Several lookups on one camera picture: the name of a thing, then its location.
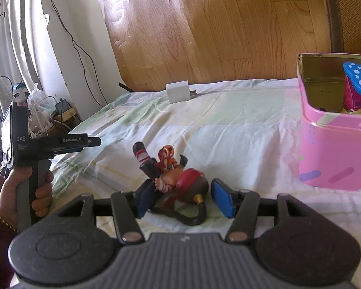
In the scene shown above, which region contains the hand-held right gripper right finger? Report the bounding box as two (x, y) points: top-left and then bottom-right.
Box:
(211, 178), (312, 244)

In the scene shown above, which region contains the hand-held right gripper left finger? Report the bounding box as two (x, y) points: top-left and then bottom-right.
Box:
(58, 181), (157, 244)

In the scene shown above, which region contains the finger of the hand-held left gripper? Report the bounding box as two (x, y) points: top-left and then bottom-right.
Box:
(33, 134), (102, 158)

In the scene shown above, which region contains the pirate figurine red bandana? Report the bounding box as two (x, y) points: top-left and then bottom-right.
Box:
(132, 141), (211, 226)

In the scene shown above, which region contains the pink tin box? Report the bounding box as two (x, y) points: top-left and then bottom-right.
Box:
(296, 53), (361, 193)

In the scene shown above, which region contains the person's left hand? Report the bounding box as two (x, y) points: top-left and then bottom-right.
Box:
(0, 169), (54, 232)

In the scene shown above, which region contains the yellow wooden stand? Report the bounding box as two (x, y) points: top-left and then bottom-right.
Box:
(52, 108), (83, 133)

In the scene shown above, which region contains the small black power adapter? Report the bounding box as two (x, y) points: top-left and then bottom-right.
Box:
(55, 98), (70, 115)

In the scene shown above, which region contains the clear plastic bag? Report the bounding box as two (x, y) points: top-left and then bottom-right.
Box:
(27, 83), (56, 136)

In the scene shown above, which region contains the blue white plush toy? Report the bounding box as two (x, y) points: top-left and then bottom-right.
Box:
(12, 81), (29, 106)

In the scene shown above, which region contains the pale striped bedsheet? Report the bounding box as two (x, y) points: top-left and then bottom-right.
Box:
(48, 78), (361, 241)

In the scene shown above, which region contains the white curtain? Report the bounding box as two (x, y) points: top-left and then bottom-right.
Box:
(0, 0), (45, 103)

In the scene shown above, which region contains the white charger adapter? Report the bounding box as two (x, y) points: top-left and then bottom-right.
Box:
(165, 81), (198, 104)

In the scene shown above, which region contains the wooden headboard panel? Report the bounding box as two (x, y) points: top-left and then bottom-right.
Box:
(95, 0), (334, 94)

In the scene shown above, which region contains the thin black wall cable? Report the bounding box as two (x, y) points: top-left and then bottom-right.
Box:
(38, 0), (107, 107)

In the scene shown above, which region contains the bead bracelet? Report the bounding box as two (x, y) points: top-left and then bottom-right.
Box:
(0, 203), (20, 233)

